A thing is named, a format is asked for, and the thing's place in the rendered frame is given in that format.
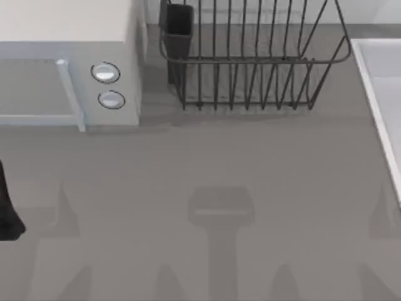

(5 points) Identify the dark wire dish rack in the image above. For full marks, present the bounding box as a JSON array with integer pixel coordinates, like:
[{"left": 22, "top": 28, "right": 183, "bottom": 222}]
[{"left": 158, "top": 0, "right": 352, "bottom": 112}]

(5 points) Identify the round silver microwave knob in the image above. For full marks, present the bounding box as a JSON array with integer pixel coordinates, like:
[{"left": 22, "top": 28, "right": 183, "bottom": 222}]
[
  {"left": 97, "top": 90, "right": 127, "bottom": 110},
  {"left": 90, "top": 61, "right": 122, "bottom": 85}
]

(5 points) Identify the pale microwave oven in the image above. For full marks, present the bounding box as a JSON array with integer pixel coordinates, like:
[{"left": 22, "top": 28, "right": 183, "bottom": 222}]
[{"left": 0, "top": 0, "right": 148, "bottom": 133}]

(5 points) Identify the microwave oven door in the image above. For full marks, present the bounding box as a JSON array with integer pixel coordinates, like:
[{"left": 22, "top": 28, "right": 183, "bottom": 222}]
[{"left": 0, "top": 58, "right": 86, "bottom": 133}]

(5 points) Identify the dark cutlery holder cup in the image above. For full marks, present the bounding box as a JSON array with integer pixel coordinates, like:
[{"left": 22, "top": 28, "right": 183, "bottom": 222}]
[{"left": 158, "top": 0, "right": 195, "bottom": 84}]

